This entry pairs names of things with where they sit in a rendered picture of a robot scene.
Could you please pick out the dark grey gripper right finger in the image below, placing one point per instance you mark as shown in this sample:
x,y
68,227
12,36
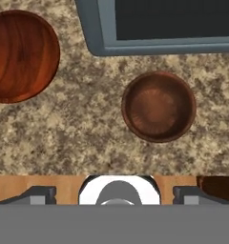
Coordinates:
x,y
188,193

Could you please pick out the dark brown wooden panel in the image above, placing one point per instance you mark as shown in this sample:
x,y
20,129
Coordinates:
x,y
218,186

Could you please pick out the white and grey round object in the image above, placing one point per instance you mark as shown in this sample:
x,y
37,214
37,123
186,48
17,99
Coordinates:
x,y
87,192

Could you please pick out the small brown wooden bowl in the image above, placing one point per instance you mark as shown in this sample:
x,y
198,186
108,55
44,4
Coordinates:
x,y
158,106

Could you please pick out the light wooden cabinet front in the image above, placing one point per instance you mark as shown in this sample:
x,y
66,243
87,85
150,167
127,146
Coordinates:
x,y
67,189

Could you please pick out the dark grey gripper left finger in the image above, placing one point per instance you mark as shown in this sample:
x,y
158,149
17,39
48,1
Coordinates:
x,y
40,193

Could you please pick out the large reddish wooden bowl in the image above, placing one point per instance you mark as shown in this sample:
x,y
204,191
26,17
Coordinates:
x,y
19,55

